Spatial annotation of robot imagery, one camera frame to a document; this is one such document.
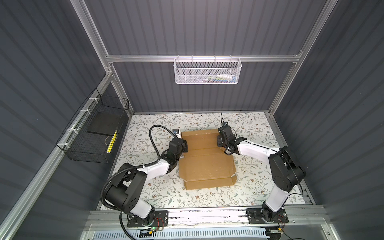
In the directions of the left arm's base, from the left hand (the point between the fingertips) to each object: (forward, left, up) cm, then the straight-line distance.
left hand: (183, 139), depth 91 cm
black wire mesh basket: (-7, +44, +16) cm, 48 cm away
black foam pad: (0, +39, +18) cm, 43 cm away
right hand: (+2, -25, -3) cm, 26 cm away
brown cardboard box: (-12, -13, -11) cm, 21 cm away
